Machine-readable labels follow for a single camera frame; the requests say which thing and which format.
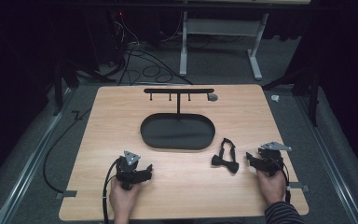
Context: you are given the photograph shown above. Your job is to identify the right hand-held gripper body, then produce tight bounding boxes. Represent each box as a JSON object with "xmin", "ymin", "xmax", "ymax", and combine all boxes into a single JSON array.
[{"xmin": 256, "ymin": 141, "xmax": 293, "ymax": 177}]

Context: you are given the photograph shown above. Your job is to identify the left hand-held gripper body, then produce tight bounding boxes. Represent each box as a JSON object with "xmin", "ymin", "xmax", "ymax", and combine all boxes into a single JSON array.
[{"xmin": 115, "ymin": 150, "xmax": 145, "ymax": 191}]

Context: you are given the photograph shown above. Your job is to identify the person's right hand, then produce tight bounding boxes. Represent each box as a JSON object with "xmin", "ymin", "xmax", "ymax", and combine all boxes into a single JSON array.
[{"xmin": 256, "ymin": 169, "xmax": 287, "ymax": 207}]

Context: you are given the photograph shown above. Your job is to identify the person's left hand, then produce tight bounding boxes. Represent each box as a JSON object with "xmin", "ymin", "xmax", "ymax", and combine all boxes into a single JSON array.
[{"xmin": 108, "ymin": 177, "xmax": 143, "ymax": 219}]

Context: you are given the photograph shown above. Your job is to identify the black bow tie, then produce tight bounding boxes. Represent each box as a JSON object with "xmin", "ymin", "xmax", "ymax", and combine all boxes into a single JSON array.
[{"xmin": 211, "ymin": 137, "xmax": 240, "ymax": 175}]

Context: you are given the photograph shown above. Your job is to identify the grey tape strip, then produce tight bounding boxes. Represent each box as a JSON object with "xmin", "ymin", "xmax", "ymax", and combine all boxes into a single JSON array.
[
  {"xmin": 286, "ymin": 182, "xmax": 310, "ymax": 193},
  {"xmin": 55, "ymin": 189, "xmax": 78, "ymax": 201}
]

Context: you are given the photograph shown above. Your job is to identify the black hook rack with tray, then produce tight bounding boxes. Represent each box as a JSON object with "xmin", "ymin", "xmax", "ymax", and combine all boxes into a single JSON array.
[{"xmin": 140, "ymin": 88, "xmax": 219, "ymax": 151}]

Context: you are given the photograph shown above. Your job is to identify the black stand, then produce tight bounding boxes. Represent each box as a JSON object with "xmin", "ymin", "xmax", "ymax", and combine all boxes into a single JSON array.
[
  {"xmin": 261, "ymin": 66, "xmax": 321, "ymax": 128},
  {"xmin": 51, "ymin": 60, "xmax": 116, "ymax": 117}
]

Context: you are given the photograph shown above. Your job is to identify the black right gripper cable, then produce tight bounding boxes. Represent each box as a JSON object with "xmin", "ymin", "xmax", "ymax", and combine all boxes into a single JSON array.
[{"xmin": 278, "ymin": 161, "xmax": 292, "ymax": 204}]

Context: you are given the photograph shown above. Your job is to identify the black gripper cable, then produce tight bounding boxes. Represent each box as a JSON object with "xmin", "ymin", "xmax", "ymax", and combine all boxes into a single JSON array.
[
  {"xmin": 102, "ymin": 158, "xmax": 121, "ymax": 224},
  {"xmin": 278, "ymin": 161, "xmax": 292, "ymax": 204}
]

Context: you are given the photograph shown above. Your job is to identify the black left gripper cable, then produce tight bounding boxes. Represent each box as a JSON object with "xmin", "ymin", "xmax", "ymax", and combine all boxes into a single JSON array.
[{"xmin": 102, "ymin": 158, "xmax": 121, "ymax": 224}]

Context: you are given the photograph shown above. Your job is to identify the aluminium floor rail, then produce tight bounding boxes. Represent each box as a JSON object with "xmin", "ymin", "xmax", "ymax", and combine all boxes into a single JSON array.
[
  {"xmin": 0, "ymin": 88, "xmax": 76, "ymax": 224},
  {"xmin": 293, "ymin": 94, "xmax": 358, "ymax": 224}
]

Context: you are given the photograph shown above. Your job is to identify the black floor cable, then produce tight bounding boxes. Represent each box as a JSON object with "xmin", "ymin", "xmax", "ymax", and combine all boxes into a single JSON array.
[{"xmin": 42, "ymin": 107, "xmax": 93, "ymax": 194}]

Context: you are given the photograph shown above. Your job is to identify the tangle of black cables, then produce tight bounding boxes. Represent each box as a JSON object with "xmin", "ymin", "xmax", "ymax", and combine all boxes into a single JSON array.
[{"xmin": 106, "ymin": 12, "xmax": 195, "ymax": 87}]

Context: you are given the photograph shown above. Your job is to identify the grey metal table frame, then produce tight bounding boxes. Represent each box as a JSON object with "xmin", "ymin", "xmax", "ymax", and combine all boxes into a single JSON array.
[{"xmin": 179, "ymin": 11, "xmax": 270, "ymax": 81}]

